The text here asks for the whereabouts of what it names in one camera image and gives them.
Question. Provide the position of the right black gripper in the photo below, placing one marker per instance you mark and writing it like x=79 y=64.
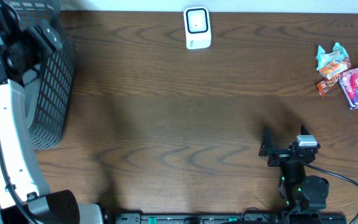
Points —
x=279 y=155

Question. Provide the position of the brown orange chocolate bar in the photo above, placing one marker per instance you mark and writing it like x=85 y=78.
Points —
x=326 y=85

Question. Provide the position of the small orange juice carton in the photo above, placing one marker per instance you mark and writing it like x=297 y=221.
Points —
x=334 y=68

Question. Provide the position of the teal snack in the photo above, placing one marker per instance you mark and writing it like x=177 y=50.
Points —
x=323 y=58

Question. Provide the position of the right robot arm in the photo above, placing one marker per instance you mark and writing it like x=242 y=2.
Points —
x=305 y=195

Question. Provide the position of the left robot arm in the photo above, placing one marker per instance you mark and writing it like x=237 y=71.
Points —
x=25 y=195

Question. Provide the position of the grey plastic mesh basket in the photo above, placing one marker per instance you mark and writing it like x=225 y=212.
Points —
x=48 y=86

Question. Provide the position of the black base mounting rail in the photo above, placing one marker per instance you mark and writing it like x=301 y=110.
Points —
x=251 y=218

